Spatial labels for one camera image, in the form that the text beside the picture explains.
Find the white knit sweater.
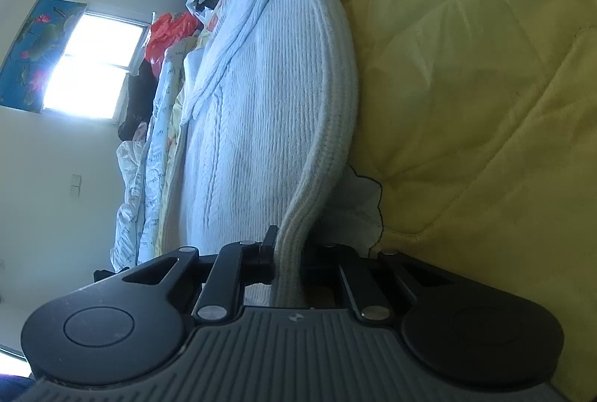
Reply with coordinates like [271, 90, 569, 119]
[179, 0, 360, 307]

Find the window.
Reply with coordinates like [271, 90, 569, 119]
[42, 10, 150, 120]

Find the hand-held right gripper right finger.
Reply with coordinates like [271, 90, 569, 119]
[303, 244, 467, 323]

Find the yellow printed quilt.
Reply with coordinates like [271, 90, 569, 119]
[159, 0, 597, 402]

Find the lotus wall poster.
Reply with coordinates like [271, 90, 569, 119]
[0, 0, 88, 110]

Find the white printed quilt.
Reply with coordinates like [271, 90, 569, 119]
[109, 43, 206, 272]

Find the white crumpled plastic bag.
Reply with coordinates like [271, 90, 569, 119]
[185, 0, 220, 25]

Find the red plastic bag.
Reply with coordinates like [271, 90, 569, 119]
[144, 10, 203, 62]

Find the black cloth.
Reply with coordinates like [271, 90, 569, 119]
[118, 62, 159, 142]

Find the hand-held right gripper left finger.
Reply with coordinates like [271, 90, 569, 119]
[122, 225, 281, 323]

